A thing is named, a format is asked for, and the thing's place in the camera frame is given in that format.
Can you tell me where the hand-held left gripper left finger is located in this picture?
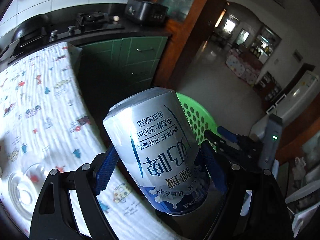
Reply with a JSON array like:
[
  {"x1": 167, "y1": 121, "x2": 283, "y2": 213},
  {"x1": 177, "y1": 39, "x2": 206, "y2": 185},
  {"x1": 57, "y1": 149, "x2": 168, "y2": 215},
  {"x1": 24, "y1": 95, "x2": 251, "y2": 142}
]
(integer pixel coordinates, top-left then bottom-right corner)
[{"x1": 29, "y1": 146, "x2": 120, "y2": 240}]

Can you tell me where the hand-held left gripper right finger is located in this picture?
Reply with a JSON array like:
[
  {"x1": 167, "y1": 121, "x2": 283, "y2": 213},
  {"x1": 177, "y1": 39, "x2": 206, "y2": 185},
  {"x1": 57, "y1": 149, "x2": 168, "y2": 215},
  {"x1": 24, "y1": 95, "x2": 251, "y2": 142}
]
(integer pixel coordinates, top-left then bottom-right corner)
[{"x1": 200, "y1": 142, "x2": 294, "y2": 240}]

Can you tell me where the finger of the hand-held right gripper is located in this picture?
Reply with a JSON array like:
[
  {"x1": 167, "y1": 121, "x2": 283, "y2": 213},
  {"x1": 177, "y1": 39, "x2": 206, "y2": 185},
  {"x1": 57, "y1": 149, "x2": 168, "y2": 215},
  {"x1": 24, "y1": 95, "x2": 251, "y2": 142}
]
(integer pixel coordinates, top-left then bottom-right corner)
[
  {"x1": 204, "y1": 130, "x2": 250, "y2": 165},
  {"x1": 217, "y1": 126, "x2": 258, "y2": 153}
]

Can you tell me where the green plastic basket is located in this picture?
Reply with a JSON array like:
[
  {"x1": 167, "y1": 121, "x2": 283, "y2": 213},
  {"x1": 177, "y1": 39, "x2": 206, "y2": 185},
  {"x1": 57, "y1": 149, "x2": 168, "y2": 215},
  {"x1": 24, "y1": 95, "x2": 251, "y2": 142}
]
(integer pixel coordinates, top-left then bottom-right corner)
[{"x1": 175, "y1": 92, "x2": 217, "y2": 153}]

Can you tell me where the white and blue can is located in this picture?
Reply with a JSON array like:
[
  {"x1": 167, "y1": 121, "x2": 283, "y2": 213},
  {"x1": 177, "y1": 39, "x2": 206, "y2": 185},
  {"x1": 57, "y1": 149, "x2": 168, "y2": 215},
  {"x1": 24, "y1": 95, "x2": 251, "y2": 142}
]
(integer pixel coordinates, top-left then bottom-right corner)
[{"x1": 103, "y1": 87, "x2": 210, "y2": 216}]

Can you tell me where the white refrigerator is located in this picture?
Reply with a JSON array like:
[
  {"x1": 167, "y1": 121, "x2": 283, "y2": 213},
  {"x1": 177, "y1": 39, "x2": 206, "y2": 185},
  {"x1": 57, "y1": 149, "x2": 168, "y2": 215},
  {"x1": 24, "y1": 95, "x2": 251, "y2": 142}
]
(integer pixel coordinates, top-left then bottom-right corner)
[{"x1": 266, "y1": 70, "x2": 320, "y2": 140}]

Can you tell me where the polka dot playpen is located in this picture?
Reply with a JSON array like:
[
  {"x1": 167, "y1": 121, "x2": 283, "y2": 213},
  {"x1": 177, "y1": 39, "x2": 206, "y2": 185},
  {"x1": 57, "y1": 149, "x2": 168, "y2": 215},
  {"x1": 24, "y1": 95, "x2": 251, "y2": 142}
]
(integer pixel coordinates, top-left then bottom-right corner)
[{"x1": 226, "y1": 49, "x2": 263, "y2": 87}]

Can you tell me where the white storage box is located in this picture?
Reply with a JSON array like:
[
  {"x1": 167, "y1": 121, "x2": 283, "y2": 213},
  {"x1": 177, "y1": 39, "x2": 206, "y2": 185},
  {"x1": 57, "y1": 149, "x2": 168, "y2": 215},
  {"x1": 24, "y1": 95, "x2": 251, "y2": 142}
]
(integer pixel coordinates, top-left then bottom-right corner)
[{"x1": 285, "y1": 180, "x2": 320, "y2": 230}]

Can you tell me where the clear glass dish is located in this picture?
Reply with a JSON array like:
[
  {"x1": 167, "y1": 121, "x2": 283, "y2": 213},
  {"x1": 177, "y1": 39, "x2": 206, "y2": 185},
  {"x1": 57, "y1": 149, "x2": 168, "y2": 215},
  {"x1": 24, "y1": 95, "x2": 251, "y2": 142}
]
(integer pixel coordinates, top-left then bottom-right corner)
[{"x1": 7, "y1": 163, "x2": 48, "y2": 207}]

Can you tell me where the white printed tablecloth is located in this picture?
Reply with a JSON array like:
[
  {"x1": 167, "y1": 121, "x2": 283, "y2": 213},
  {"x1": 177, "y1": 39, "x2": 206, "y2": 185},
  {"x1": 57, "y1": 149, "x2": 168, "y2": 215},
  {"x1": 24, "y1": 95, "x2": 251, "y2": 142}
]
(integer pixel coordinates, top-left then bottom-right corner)
[{"x1": 0, "y1": 42, "x2": 190, "y2": 240}]

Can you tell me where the wooden display cabinet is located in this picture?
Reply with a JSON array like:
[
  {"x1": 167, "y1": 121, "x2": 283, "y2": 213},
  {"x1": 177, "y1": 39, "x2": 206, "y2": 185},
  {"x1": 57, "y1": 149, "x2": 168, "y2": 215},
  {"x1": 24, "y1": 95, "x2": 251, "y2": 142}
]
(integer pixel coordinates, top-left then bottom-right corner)
[{"x1": 250, "y1": 25, "x2": 282, "y2": 63}]

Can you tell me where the wooden glass door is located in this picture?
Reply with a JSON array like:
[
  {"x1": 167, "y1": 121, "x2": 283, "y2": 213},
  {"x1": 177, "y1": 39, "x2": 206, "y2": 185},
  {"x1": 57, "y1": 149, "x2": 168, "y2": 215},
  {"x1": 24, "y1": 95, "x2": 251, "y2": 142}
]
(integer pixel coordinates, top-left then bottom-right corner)
[{"x1": 150, "y1": 0, "x2": 238, "y2": 88}]

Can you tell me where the green kitchen cabinet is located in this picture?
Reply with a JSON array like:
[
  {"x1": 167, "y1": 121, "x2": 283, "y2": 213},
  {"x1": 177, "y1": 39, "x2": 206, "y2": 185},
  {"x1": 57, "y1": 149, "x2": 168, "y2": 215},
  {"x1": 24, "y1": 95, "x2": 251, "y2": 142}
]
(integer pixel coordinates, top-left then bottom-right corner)
[{"x1": 75, "y1": 36, "x2": 168, "y2": 120}]

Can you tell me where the black gas stove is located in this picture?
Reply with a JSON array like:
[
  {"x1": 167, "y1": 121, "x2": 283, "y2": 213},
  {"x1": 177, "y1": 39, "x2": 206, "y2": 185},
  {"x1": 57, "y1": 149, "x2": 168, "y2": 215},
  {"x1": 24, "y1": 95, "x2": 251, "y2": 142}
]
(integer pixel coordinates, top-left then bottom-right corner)
[{"x1": 0, "y1": 11, "x2": 125, "y2": 64}]

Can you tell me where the black rice cooker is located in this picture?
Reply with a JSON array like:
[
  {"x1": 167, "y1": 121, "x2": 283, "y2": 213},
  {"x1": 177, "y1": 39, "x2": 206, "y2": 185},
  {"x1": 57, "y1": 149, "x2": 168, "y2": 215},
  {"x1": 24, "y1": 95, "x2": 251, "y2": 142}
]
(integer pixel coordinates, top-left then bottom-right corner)
[{"x1": 124, "y1": 0, "x2": 168, "y2": 26}]

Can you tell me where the black wok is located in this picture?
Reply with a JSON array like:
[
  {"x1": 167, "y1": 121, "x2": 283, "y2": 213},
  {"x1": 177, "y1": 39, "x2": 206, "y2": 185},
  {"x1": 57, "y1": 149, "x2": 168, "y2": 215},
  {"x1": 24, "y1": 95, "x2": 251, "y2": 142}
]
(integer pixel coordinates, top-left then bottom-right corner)
[{"x1": 11, "y1": 15, "x2": 49, "y2": 46}]

